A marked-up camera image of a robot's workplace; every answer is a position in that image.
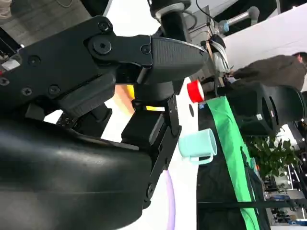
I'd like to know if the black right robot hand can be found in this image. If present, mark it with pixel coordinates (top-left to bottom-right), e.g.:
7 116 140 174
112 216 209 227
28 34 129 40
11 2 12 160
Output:
0 15 209 230

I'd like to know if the orange white toy bread roll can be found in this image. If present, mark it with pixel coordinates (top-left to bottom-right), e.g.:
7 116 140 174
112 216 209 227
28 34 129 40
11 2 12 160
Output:
114 84 166 115

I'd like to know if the lilac plate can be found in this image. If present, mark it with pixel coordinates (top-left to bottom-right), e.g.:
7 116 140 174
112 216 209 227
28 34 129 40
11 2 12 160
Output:
164 169 176 230

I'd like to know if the pale green mug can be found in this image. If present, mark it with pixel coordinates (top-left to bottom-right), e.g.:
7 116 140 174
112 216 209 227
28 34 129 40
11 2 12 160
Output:
178 128 218 166

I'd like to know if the black cloth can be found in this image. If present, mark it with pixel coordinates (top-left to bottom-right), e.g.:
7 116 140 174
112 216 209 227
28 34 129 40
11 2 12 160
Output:
196 105 272 230

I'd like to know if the red tape roll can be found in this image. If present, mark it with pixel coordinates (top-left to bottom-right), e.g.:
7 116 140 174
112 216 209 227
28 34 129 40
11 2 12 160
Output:
187 80 205 104

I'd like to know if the green cloth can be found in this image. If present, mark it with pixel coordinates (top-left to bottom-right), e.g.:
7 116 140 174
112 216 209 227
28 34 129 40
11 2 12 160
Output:
206 95 262 230

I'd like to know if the black machine housing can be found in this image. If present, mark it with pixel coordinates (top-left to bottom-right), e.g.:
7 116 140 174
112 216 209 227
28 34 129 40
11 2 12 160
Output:
225 82 307 136

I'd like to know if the green leafy plant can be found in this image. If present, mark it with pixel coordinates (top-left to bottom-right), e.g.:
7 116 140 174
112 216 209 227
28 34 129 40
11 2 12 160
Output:
247 135 302 179

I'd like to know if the shelf with boxes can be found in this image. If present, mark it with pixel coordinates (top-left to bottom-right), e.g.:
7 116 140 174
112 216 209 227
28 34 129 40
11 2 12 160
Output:
262 165 307 227

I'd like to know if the person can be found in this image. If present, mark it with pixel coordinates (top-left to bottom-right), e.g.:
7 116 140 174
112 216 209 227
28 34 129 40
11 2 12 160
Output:
234 51 307 92

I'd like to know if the white cable bundle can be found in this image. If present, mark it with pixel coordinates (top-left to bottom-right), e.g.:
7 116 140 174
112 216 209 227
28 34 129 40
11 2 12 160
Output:
208 34 231 72

